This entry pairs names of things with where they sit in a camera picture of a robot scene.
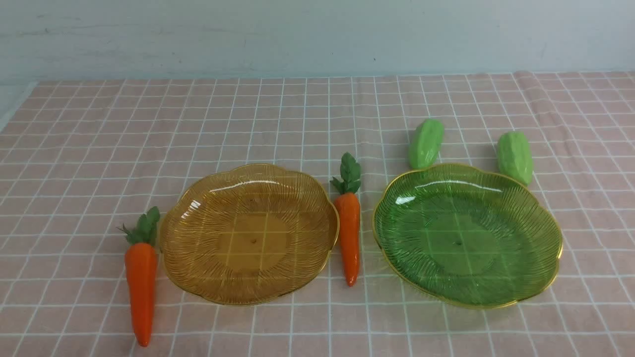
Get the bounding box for orange toy carrot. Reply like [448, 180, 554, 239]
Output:
[330, 152, 361, 287]
[118, 206, 161, 348]

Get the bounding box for green toy gourd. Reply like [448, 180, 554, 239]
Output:
[409, 118, 445, 170]
[497, 131, 534, 186]

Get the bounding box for amber plastic plate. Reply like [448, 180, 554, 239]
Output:
[157, 164, 340, 306]

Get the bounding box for green plastic plate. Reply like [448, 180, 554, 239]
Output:
[372, 163, 564, 309]

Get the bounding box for pink checkered tablecloth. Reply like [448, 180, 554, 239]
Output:
[0, 72, 635, 357]

